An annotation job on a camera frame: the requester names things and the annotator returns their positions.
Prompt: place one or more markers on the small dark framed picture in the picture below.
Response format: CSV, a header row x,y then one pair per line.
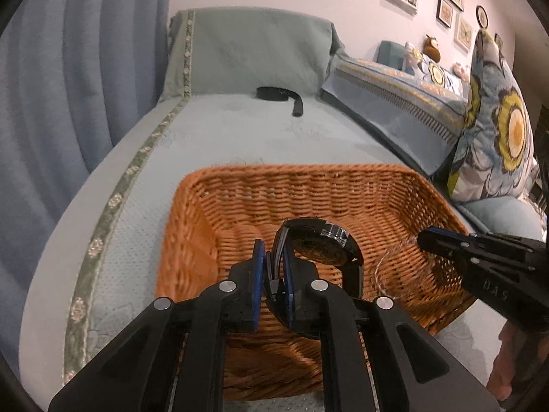
x,y
444,13

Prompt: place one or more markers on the teal piped cushion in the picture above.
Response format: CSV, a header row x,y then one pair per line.
x,y
505,215

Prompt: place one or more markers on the floral sunflower pillow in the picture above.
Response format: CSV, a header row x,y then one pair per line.
x,y
493,155

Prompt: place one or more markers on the teal headboard cushion cover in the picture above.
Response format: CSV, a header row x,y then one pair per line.
x,y
237,50

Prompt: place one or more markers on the small white framed picture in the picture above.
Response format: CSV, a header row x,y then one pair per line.
x,y
463,35

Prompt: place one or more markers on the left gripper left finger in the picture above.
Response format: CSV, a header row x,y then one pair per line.
x,y
171,357

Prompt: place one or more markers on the green-blue bed cover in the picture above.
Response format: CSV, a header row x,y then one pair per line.
x,y
208,131

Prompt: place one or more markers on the blue curtain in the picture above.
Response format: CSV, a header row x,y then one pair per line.
x,y
76,76

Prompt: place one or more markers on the small teal pillow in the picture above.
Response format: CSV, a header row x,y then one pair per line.
x,y
391,54

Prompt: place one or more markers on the striped blue pillow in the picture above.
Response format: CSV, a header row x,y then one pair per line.
x,y
417,121

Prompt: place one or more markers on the owl plush toy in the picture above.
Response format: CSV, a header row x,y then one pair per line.
x,y
431,49

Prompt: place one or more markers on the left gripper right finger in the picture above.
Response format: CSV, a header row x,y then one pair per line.
x,y
374,355

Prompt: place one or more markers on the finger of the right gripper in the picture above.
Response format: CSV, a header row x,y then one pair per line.
x,y
446,244

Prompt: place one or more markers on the black wrist watch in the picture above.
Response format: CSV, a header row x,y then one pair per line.
x,y
300,247

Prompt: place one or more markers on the person's right hand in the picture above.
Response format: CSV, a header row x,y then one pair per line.
x,y
503,372

